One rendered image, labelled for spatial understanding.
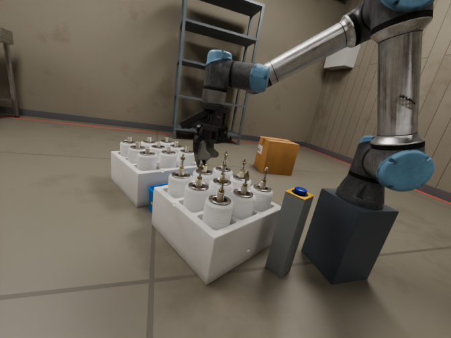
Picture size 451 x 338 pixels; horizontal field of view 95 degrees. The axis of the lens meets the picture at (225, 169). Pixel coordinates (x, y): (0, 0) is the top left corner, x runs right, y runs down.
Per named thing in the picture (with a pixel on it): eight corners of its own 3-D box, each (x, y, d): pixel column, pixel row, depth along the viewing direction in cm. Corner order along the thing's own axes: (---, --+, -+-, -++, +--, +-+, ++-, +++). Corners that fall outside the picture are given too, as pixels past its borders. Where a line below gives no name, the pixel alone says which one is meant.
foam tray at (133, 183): (168, 172, 155) (170, 148, 149) (200, 193, 129) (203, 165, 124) (111, 179, 128) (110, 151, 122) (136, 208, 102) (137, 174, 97)
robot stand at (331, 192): (333, 247, 97) (355, 189, 88) (367, 279, 81) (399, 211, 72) (301, 250, 91) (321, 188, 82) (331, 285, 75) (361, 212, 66)
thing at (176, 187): (166, 208, 93) (169, 170, 88) (188, 208, 95) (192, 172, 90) (164, 220, 84) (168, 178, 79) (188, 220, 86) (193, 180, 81)
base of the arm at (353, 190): (356, 190, 86) (364, 167, 83) (392, 209, 72) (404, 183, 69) (327, 189, 81) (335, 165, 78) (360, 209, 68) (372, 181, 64)
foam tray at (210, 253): (217, 204, 119) (221, 175, 113) (274, 243, 93) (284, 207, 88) (151, 224, 92) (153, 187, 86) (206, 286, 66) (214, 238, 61)
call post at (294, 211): (274, 258, 83) (295, 188, 74) (290, 269, 79) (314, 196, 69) (264, 266, 78) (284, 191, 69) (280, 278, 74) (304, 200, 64)
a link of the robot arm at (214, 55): (232, 50, 58) (203, 46, 60) (225, 91, 61) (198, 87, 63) (237, 57, 65) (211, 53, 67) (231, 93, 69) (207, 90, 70)
